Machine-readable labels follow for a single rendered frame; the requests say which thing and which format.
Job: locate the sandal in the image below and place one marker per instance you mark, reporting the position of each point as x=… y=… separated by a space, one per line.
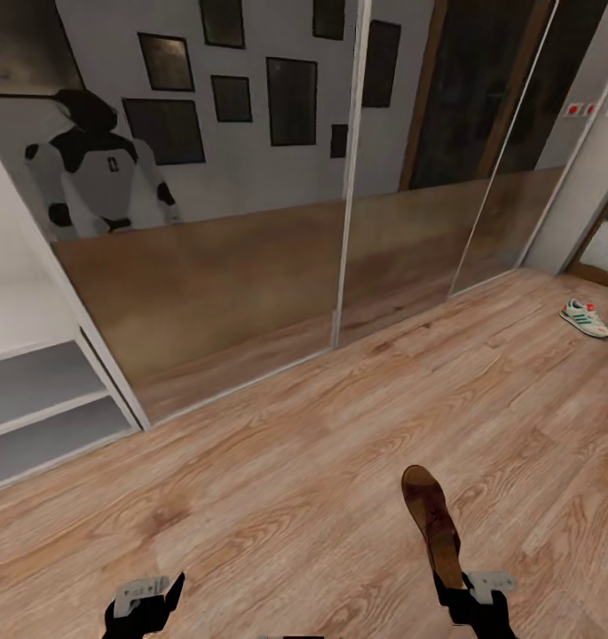
x=427 y=504

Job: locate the gym shoe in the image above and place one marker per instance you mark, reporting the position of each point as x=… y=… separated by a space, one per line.
x=585 y=319

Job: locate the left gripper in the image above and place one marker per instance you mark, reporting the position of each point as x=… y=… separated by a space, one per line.
x=150 y=616

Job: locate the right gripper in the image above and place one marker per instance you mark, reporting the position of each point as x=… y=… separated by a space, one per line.
x=465 y=609

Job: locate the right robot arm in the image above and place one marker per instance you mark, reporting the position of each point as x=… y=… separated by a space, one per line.
x=481 y=603

